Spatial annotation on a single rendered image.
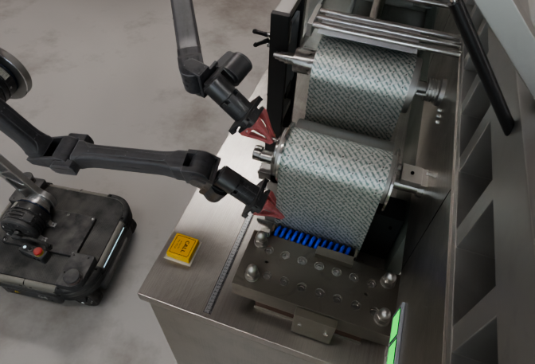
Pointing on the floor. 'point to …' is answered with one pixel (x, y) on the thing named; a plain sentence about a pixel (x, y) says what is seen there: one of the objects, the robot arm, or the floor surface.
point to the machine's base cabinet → (214, 343)
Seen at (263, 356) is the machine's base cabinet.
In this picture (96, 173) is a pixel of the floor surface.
